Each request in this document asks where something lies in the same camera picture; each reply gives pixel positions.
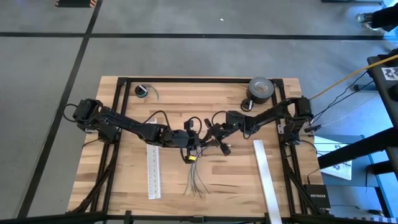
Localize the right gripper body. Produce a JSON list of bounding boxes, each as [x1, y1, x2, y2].
[[205, 118, 239, 156]]

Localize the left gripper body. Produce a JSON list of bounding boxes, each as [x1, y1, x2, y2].
[[167, 119, 201, 165]]

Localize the bundle of coloured wires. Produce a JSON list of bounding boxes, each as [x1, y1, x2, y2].
[[195, 147, 211, 195], [195, 149, 206, 192]]

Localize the green cable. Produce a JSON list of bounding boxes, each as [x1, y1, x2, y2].
[[190, 160, 197, 195]]

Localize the blue cable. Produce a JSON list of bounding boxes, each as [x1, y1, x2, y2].
[[194, 149, 202, 198]]

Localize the white cable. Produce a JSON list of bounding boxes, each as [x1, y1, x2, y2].
[[186, 160, 197, 196]]

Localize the white slotted cable duct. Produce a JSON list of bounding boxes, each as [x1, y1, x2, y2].
[[145, 117, 163, 200]]

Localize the bundle of grey wires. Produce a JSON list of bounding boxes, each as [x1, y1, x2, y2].
[[183, 160, 196, 196]]

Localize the white duct cover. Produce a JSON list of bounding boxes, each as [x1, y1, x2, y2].
[[252, 139, 283, 224]]

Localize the small tape roll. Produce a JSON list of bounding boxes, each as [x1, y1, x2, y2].
[[239, 98, 255, 113]]

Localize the white marker sheet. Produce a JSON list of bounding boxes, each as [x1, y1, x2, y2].
[[313, 135, 354, 181]]

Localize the black stand beams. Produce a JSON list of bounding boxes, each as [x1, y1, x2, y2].
[[317, 46, 398, 187]]

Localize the black orange striped mat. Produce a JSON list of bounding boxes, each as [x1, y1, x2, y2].
[[55, 0, 98, 9]]

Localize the fiducial marker sticker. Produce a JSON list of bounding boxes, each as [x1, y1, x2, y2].
[[381, 67, 398, 82]]

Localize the person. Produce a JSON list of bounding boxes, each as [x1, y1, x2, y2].
[[355, 2, 398, 34]]

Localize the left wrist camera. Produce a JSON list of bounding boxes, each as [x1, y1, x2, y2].
[[185, 133, 200, 146]]

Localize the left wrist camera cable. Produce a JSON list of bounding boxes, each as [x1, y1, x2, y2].
[[143, 110, 203, 135]]

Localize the large duct tape roll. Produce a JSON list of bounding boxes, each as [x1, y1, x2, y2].
[[246, 76, 275, 105]]

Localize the black aluminium table frame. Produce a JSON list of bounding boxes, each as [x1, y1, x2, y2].
[[67, 76, 324, 224]]

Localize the small black wire spool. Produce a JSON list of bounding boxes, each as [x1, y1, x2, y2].
[[134, 84, 149, 99]]

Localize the black network switch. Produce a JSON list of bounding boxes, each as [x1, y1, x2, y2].
[[303, 184, 332, 210]]

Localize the yellow extension cord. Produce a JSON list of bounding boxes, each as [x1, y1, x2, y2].
[[309, 53, 398, 101]]

